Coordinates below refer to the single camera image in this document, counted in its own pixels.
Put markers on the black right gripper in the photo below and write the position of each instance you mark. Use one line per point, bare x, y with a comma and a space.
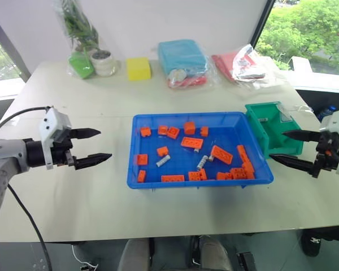
327, 162

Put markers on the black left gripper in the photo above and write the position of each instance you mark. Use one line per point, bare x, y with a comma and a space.
60, 153

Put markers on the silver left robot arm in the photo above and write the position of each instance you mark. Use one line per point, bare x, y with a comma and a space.
5, 153

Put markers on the green plastic bin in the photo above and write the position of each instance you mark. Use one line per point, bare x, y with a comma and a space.
264, 135

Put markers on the teal box in bag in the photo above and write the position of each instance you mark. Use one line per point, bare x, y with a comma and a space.
182, 55

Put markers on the small orange building block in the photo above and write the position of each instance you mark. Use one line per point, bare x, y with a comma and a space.
141, 159
141, 176
145, 132
163, 151
204, 131
162, 130
172, 133

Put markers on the grey brick left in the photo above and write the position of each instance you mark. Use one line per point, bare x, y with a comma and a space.
163, 161

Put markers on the grey brick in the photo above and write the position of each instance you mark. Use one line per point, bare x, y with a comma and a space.
202, 163
163, 161

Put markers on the long flat orange block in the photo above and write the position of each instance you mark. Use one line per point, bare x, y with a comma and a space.
222, 154
191, 142

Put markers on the white plant pot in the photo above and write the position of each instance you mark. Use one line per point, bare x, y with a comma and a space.
102, 63

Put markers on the long orange building block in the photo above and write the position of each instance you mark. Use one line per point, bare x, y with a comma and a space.
172, 178

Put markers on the yellow sponge block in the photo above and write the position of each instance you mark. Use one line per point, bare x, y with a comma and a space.
138, 69

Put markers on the blue plastic tray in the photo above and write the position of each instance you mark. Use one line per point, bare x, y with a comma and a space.
180, 162

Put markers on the black rounded shape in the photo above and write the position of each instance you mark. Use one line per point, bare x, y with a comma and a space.
313, 242

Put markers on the grey brick right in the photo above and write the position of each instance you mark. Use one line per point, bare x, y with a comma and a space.
202, 163

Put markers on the white plastic bag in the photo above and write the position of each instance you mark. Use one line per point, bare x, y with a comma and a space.
248, 63

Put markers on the tall orange building block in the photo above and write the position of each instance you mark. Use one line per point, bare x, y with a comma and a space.
189, 128

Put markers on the red folded cloth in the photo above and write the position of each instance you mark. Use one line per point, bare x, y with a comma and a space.
223, 66

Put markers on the green plant in plastic bag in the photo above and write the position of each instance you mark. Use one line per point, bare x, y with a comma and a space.
77, 25

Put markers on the red cloth in bag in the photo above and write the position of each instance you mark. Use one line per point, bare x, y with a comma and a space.
193, 81

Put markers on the black floor object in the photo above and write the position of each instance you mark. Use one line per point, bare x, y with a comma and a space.
246, 262

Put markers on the grey rounded shape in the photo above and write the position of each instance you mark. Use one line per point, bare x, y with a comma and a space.
214, 254

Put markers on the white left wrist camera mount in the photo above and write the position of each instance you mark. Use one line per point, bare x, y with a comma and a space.
49, 121

